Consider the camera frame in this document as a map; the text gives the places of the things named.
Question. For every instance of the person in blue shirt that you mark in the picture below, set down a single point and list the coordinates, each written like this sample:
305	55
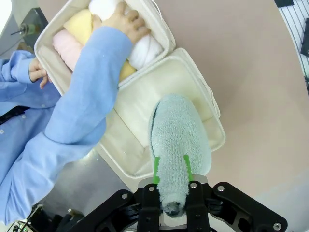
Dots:
24	145

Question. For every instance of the person's left hand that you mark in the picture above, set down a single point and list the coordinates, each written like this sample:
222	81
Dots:
38	72

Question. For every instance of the person's left forearm blue sleeve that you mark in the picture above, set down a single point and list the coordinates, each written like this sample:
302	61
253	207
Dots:
14	65

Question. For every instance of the yellow towel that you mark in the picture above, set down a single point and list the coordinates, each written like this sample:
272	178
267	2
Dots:
77	24

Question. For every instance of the person's right hand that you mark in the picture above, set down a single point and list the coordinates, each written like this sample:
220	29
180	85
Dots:
125	24

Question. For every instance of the cream fabric storage bin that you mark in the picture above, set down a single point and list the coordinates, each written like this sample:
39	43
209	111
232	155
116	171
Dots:
46	55
135	116

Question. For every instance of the white towel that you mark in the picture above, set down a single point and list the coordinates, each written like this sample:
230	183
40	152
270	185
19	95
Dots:
147	53

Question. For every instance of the pale green towel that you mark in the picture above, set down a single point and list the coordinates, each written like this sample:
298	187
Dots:
178	135

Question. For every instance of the pink towel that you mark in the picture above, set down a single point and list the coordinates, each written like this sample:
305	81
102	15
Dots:
67	48

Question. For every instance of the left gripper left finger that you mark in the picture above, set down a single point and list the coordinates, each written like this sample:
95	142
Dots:
149	207

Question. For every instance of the black white striped panel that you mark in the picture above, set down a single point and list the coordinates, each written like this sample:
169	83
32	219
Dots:
294	19

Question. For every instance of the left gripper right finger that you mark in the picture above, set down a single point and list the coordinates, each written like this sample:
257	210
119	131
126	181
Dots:
195	207

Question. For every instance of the person's right forearm blue sleeve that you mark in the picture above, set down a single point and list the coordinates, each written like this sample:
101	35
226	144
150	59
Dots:
91	79

